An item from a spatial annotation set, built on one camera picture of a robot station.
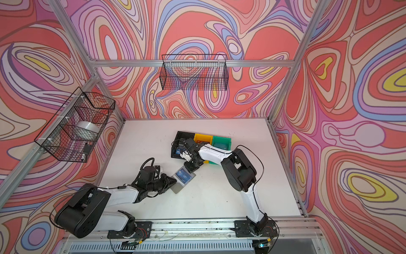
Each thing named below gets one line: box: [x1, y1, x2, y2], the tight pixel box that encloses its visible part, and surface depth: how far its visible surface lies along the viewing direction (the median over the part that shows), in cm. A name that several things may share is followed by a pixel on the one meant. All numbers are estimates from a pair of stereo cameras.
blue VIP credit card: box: [175, 168, 193, 184], surface depth 92 cm
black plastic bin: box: [170, 130, 196, 160], surface depth 103 cm
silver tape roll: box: [72, 121, 101, 142], surface depth 74 cm
